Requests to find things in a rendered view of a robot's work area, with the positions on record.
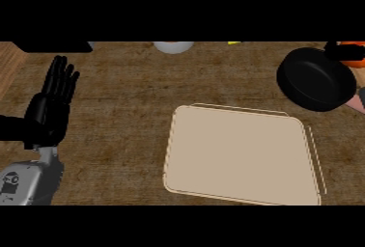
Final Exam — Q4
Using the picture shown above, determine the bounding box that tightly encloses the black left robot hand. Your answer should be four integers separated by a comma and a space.
0, 55, 82, 151

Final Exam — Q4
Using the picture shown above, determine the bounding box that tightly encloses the beige tray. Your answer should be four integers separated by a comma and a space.
163, 102, 329, 206

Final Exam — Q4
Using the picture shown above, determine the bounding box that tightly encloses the black pot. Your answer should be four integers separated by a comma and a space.
275, 41, 365, 113

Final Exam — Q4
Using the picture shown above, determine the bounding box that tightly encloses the orange squash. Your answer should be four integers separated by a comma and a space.
339, 41, 365, 69

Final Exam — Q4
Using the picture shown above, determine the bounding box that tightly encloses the black appliance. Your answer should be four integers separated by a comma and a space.
14, 41, 95, 54

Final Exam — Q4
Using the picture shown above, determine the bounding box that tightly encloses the pale grey round object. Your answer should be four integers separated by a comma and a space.
153, 41, 196, 55

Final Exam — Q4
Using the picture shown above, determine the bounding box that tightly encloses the pink flat object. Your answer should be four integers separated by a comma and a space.
345, 87, 365, 115

